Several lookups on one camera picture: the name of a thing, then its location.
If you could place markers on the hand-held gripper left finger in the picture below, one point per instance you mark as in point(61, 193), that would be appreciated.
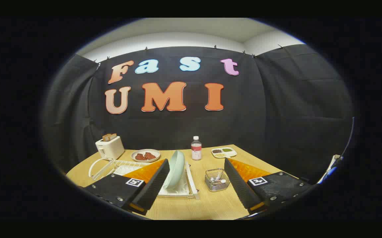
point(151, 185)

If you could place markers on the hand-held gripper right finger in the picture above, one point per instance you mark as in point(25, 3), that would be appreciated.
point(240, 185)

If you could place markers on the light green plate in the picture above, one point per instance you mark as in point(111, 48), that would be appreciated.
point(176, 167)

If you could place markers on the beige plate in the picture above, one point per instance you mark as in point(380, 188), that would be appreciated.
point(138, 151)

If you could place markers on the brown meat piece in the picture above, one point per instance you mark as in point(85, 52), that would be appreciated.
point(150, 155)
point(140, 157)

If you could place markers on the white divided food tray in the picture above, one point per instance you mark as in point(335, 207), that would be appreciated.
point(232, 154)

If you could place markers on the white toaster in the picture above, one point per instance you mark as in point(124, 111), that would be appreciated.
point(111, 148)

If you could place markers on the clear bottle with red label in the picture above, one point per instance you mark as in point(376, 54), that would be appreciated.
point(196, 150)

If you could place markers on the black table edge clamp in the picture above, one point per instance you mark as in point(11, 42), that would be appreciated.
point(303, 180)

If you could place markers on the brown toast slices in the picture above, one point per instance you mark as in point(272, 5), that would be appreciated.
point(109, 137)

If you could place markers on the black backdrop cloth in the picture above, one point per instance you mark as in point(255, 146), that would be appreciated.
point(260, 115)

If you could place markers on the white and blue object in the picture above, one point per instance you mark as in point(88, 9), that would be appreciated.
point(331, 167)

